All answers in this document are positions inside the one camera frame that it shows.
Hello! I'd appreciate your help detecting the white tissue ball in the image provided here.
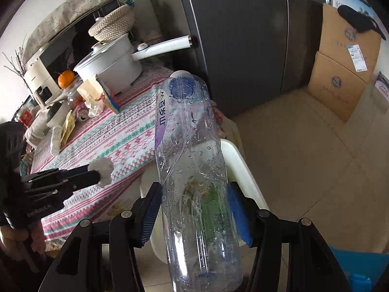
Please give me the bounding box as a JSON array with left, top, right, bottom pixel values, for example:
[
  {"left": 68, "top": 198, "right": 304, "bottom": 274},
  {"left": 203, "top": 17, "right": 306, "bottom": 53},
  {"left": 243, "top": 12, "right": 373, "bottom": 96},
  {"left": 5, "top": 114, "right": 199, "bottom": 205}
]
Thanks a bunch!
[{"left": 88, "top": 157, "right": 114, "bottom": 189}]

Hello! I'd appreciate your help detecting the cardboard box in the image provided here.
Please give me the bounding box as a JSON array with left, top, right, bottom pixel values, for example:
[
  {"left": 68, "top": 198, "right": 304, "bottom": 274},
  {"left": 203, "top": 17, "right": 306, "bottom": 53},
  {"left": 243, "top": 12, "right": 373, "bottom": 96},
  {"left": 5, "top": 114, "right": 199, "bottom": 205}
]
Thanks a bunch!
[
  {"left": 307, "top": 51, "right": 367, "bottom": 123},
  {"left": 318, "top": 4, "right": 382, "bottom": 83}
]

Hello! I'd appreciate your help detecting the orange mandarin on jar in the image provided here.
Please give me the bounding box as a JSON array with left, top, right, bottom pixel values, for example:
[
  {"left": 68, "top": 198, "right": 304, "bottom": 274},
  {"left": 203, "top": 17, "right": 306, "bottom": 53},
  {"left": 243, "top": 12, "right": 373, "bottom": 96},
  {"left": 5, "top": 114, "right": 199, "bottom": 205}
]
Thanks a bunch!
[{"left": 57, "top": 70, "right": 74, "bottom": 89}]

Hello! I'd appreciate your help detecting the dark grey refrigerator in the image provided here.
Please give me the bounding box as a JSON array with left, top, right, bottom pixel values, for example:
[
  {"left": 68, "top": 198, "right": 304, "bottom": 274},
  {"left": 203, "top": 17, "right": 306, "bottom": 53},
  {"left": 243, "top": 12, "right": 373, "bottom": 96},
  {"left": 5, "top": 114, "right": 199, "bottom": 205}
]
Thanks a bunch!
[{"left": 150, "top": 0, "right": 325, "bottom": 117}]

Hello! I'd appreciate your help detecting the crumpled cream paper wad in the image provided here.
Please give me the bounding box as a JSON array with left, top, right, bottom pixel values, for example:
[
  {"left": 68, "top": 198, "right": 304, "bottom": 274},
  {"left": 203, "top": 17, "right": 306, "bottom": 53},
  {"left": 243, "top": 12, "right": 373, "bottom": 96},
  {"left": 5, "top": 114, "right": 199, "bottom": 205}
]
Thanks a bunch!
[{"left": 85, "top": 98, "right": 105, "bottom": 118}]

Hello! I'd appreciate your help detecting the white trash bin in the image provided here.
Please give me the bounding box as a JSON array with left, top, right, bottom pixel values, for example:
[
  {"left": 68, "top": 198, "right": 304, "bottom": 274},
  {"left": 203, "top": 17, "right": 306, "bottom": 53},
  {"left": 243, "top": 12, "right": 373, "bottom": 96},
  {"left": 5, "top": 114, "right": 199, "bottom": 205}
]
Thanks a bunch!
[{"left": 140, "top": 138, "right": 269, "bottom": 264}]

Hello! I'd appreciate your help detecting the glass jar with lid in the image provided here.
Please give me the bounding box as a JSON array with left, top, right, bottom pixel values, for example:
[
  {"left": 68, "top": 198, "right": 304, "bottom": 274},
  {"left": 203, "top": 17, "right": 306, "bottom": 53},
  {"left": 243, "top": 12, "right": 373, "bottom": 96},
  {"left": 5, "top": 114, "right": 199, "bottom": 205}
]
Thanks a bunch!
[{"left": 65, "top": 80, "right": 84, "bottom": 110}]

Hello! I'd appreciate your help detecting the torn brown paper carton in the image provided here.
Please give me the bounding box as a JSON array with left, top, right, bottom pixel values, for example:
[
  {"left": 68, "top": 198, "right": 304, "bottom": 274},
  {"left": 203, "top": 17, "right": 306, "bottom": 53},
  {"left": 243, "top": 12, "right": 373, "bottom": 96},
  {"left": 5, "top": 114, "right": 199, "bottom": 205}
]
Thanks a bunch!
[{"left": 77, "top": 74, "right": 121, "bottom": 114}]

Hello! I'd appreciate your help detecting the left human hand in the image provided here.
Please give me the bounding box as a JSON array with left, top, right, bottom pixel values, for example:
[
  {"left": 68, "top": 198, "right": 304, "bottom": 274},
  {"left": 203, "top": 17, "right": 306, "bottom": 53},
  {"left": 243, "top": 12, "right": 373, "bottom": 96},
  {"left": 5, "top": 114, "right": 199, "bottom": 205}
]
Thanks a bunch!
[{"left": 1, "top": 221, "right": 45, "bottom": 261}]

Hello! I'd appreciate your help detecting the red soda can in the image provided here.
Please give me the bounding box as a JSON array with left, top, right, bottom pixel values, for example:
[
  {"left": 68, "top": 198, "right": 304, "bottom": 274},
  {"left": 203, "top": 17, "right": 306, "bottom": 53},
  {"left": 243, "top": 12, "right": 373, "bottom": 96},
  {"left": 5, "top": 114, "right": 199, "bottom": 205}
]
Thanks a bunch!
[{"left": 75, "top": 101, "right": 89, "bottom": 122}]

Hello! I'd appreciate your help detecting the lower cardboard box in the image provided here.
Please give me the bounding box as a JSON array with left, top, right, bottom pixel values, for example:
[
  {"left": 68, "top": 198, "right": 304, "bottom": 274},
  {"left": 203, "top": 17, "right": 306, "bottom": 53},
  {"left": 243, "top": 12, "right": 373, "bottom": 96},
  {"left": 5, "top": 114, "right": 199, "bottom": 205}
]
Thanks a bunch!
[{"left": 307, "top": 51, "right": 367, "bottom": 123}]

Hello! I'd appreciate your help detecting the black item on box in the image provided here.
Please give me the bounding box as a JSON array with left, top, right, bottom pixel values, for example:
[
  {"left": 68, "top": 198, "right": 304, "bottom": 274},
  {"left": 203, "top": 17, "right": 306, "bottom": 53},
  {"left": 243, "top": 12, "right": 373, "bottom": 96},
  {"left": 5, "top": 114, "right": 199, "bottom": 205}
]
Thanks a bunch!
[{"left": 337, "top": 5, "right": 386, "bottom": 40}]

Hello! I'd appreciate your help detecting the white air fryer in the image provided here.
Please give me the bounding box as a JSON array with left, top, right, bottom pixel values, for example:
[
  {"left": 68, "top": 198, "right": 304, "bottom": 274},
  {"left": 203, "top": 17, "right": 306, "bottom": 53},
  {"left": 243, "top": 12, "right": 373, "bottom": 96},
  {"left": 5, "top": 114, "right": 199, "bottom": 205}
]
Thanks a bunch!
[{"left": 24, "top": 58, "right": 61, "bottom": 108}]

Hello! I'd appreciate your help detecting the woven rope basket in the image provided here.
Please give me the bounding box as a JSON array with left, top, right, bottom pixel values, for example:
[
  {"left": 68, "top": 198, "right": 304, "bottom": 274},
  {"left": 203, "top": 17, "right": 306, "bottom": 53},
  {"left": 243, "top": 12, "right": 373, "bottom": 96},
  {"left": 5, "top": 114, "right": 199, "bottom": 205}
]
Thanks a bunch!
[{"left": 88, "top": 4, "right": 135, "bottom": 42}]

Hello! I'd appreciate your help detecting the patterned woven tablecloth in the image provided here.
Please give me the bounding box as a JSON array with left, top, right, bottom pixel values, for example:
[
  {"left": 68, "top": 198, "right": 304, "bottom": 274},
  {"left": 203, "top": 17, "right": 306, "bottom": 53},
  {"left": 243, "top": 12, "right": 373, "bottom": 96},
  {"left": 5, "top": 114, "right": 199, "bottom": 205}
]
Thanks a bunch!
[{"left": 31, "top": 65, "right": 173, "bottom": 250}]

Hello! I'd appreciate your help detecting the clear plastic water bottle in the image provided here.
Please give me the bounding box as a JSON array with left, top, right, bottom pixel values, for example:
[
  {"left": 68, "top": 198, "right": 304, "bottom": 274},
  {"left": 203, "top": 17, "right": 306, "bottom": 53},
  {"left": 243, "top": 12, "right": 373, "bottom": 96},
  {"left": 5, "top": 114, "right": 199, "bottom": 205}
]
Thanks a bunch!
[{"left": 155, "top": 71, "right": 242, "bottom": 291}]

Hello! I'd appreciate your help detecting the upper cardboard box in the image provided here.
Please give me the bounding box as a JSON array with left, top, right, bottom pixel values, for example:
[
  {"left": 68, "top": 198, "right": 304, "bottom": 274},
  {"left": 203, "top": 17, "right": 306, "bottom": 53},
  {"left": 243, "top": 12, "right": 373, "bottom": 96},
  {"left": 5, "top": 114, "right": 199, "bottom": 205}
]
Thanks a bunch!
[{"left": 318, "top": 4, "right": 382, "bottom": 83}]

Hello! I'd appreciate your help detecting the white squeeze tube bottle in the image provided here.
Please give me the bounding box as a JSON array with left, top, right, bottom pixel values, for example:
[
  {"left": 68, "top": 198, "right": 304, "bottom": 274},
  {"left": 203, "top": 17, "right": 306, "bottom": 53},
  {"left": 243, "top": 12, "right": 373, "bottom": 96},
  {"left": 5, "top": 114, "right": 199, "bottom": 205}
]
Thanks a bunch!
[{"left": 50, "top": 126, "right": 62, "bottom": 156}]

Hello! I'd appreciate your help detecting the blue plastic stool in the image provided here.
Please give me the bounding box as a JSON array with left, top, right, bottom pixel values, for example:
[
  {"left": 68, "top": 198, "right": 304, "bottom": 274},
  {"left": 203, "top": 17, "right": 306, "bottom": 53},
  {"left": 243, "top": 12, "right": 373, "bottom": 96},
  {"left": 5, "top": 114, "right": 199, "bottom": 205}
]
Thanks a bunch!
[{"left": 331, "top": 246, "right": 388, "bottom": 291}]

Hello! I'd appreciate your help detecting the yellow snack packet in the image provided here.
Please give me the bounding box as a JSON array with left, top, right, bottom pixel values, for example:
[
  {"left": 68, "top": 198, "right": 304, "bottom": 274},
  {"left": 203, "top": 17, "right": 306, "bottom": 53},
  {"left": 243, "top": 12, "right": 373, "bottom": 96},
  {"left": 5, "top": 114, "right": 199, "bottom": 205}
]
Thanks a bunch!
[{"left": 61, "top": 111, "right": 75, "bottom": 148}]

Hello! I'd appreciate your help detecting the black microwave oven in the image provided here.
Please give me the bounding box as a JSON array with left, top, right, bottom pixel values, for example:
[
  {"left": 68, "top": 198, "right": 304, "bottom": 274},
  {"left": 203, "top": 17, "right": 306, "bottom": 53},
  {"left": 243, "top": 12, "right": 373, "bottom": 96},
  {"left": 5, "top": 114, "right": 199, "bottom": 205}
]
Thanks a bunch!
[{"left": 27, "top": 0, "right": 123, "bottom": 85}]

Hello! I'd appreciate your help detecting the floral cloth cover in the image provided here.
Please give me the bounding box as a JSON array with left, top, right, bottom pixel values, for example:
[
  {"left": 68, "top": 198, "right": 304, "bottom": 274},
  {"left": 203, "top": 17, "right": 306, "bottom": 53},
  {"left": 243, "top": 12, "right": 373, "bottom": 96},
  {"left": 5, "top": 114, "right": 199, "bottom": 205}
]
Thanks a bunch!
[{"left": 22, "top": 0, "right": 109, "bottom": 65}]

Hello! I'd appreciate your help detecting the white electric cooking pot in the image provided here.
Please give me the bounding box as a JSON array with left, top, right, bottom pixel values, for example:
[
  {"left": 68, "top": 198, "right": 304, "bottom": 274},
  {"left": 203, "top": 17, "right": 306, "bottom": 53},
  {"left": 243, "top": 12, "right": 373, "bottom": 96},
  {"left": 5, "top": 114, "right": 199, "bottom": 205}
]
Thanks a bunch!
[{"left": 74, "top": 34, "right": 192, "bottom": 94}]

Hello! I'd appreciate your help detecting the red label spice jar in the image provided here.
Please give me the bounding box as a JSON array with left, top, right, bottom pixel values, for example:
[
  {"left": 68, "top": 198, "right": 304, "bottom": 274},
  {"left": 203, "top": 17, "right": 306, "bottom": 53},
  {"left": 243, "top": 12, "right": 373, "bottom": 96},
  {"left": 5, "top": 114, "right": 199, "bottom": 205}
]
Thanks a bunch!
[{"left": 18, "top": 108, "right": 33, "bottom": 127}]

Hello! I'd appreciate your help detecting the dark green squash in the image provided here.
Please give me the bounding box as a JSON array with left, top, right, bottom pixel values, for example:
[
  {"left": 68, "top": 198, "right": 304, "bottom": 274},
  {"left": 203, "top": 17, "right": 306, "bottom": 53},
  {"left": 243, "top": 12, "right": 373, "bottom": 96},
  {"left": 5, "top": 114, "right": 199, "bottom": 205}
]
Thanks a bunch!
[{"left": 47, "top": 101, "right": 62, "bottom": 122}]

